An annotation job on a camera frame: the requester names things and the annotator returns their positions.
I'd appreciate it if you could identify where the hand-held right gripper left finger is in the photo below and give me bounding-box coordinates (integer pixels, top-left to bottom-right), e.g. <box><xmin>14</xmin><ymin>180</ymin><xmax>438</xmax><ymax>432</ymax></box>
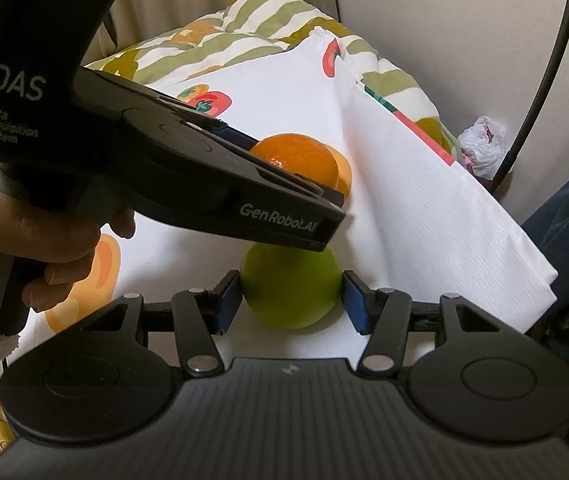
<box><xmin>82</xmin><ymin>270</ymin><xmax>242</xmax><ymax>377</ymax></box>

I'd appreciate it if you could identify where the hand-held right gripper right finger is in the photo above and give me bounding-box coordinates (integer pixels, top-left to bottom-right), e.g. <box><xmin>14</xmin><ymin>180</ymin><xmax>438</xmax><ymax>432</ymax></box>
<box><xmin>343</xmin><ymin>270</ymin><xmax>505</xmax><ymax>375</ymax></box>

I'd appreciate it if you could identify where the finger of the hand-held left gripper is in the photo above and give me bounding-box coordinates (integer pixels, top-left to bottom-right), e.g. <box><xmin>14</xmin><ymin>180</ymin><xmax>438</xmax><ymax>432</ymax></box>
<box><xmin>148</xmin><ymin>90</ymin><xmax>261</xmax><ymax>151</ymax></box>
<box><xmin>213</xmin><ymin>146</ymin><xmax>347</xmax><ymax>210</ymax></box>

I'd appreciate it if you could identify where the orange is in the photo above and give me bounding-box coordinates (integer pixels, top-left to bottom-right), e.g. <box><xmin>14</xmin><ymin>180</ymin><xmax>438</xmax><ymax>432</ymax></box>
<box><xmin>325</xmin><ymin>145</ymin><xmax>353</xmax><ymax>202</ymax></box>
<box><xmin>249</xmin><ymin>133</ymin><xmax>340</xmax><ymax>192</ymax></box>

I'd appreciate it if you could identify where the green round citrus fruit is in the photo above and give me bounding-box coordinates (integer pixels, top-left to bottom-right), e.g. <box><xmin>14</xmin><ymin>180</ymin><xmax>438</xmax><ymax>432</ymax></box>
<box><xmin>241</xmin><ymin>241</ymin><xmax>343</xmax><ymax>330</ymax></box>

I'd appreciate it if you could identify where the person's left hand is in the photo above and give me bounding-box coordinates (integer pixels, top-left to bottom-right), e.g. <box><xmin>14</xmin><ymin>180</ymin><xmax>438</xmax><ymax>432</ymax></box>
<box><xmin>0</xmin><ymin>160</ymin><xmax>136</xmax><ymax>318</ymax></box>

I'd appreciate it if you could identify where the striped floral blanket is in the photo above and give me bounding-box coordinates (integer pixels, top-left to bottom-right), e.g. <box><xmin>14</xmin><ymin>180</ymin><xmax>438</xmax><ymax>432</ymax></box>
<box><xmin>84</xmin><ymin>0</ymin><xmax>457</xmax><ymax>161</ymax></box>

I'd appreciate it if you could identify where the white printed cloth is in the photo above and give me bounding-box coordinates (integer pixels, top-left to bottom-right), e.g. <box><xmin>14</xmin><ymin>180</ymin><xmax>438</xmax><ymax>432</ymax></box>
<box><xmin>0</xmin><ymin>24</ymin><xmax>560</xmax><ymax>426</ymax></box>

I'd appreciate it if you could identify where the white plastic bag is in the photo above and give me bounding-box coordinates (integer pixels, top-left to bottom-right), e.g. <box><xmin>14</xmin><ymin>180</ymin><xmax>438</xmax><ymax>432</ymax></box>
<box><xmin>457</xmin><ymin>116</ymin><xmax>508</xmax><ymax>181</ymax></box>

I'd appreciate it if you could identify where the black cable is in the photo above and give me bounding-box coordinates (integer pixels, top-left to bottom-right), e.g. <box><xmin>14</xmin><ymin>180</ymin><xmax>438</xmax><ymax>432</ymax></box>
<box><xmin>488</xmin><ymin>0</ymin><xmax>569</xmax><ymax>194</ymax></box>

